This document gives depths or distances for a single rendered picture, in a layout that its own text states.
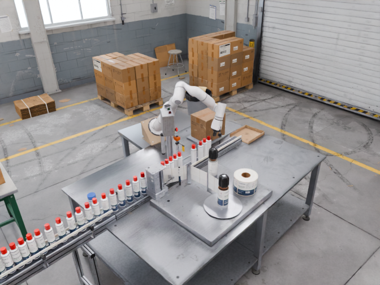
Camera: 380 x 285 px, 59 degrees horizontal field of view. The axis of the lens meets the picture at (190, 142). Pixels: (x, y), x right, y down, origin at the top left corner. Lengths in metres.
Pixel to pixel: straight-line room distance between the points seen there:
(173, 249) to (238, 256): 0.95
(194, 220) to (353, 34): 4.81
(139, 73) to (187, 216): 4.07
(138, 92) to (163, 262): 4.41
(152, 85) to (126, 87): 0.57
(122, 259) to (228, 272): 0.96
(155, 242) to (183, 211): 0.34
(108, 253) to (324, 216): 2.40
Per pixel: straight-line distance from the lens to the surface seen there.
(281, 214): 3.76
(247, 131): 3.94
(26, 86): 7.98
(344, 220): 4.23
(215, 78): 6.64
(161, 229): 2.64
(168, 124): 2.83
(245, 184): 2.79
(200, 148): 3.20
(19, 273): 2.57
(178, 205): 2.76
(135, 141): 3.80
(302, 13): 7.05
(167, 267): 2.40
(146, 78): 6.43
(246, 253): 3.31
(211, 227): 2.57
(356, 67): 6.65
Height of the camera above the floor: 2.66
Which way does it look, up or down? 30 degrees down
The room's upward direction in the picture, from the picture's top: 1 degrees counter-clockwise
